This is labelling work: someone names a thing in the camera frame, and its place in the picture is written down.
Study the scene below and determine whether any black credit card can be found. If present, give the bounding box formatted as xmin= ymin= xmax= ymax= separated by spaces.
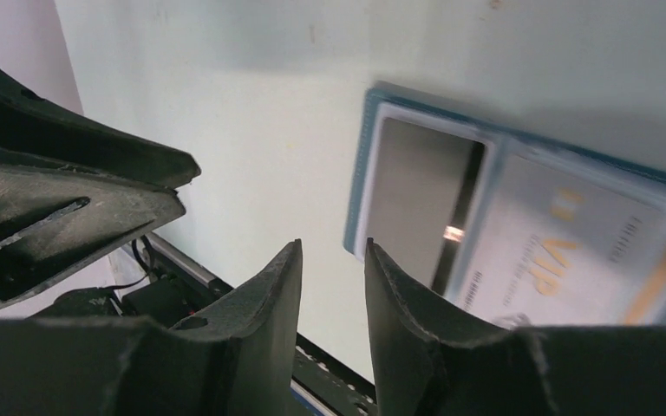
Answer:
xmin=366 ymin=118 xmax=486 ymax=294

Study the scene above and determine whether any blue card holder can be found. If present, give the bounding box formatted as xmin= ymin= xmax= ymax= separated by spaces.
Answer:
xmin=343 ymin=85 xmax=666 ymax=325

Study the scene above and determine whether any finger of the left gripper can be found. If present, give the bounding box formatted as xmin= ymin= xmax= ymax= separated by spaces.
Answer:
xmin=0 ymin=69 xmax=201 ymax=188
xmin=0 ymin=147 xmax=186 ymax=309

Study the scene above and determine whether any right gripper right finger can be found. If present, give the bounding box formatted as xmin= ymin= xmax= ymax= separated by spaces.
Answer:
xmin=364 ymin=241 xmax=666 ymax=415

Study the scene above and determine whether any white VIP credit card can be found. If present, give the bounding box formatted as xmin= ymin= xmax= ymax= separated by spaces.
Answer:
xmin=454 ymin=155 xmax=666 ymax=327

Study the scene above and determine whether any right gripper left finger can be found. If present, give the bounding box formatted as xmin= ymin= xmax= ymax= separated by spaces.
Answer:
xmin=0 ymin=240 xmax=303 ymax=415

